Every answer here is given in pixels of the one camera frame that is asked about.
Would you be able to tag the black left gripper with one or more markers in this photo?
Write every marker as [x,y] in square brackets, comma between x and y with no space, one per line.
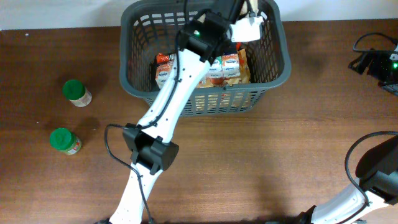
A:
[206,13]

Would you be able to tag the blue toothpaste box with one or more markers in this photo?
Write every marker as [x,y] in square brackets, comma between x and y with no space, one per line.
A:
[163,72]

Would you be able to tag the yellow coffee sachet bag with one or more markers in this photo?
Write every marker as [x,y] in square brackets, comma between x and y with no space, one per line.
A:
[244,73]

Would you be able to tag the orange biscuit packet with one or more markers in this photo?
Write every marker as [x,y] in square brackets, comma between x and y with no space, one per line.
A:
[163,58]

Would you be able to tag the green lid beige jar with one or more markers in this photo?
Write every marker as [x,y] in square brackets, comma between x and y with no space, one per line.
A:
[76,93]

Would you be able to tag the beige paper bag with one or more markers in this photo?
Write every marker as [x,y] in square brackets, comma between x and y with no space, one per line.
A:
[252,6]

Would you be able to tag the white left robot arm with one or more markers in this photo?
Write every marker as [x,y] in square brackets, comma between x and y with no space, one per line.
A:
[197,44]

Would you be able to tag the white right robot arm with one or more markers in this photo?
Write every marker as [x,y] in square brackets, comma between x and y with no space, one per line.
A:
[374,185]

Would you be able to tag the grey plastic basket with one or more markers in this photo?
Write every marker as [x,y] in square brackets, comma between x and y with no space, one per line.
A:
[149,28]

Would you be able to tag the green lid red label jar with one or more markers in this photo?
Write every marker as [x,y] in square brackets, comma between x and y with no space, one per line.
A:
[65,141]

